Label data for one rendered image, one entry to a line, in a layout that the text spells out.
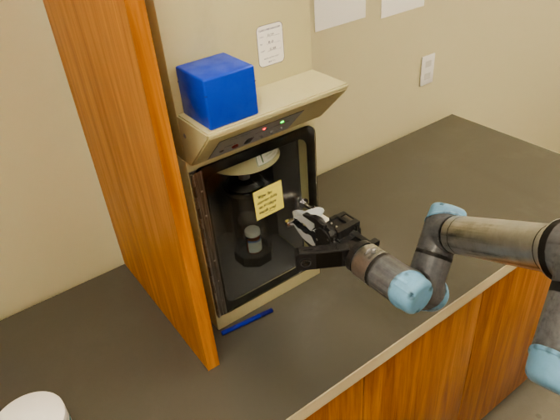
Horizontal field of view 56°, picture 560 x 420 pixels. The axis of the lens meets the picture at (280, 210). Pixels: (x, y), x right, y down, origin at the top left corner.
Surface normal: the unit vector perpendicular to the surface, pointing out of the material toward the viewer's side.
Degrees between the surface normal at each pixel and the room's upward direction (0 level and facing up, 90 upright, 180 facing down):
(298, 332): 0
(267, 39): 90
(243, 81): 90
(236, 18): 90
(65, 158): 90
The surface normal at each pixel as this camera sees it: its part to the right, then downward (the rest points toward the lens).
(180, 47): 0.59, 0.43
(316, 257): 0.07, 0.59
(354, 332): -0.07, -0.82
